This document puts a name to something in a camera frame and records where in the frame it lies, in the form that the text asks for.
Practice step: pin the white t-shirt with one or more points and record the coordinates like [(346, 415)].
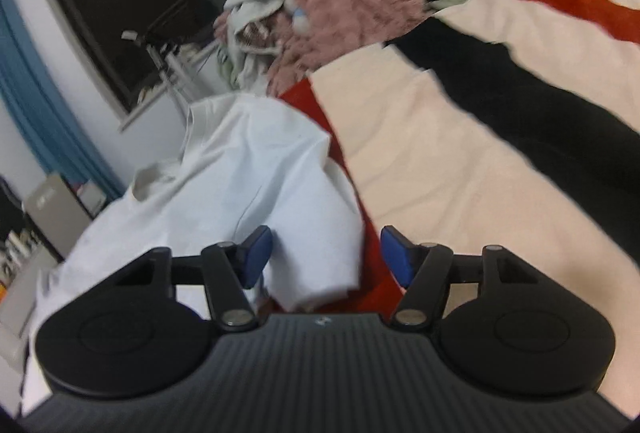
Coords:
[(240, 173)]

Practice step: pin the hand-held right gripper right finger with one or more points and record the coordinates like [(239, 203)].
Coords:
[(397, 255)]

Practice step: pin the white metal stand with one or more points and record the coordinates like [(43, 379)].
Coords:
[(167, 63)]

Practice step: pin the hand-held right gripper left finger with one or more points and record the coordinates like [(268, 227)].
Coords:
[(256, 254)]

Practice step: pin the narrow blue curtain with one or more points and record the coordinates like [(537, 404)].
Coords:
[(45, 113)]

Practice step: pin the red black cream striped blanket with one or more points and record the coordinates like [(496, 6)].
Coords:
[(475, 123)]

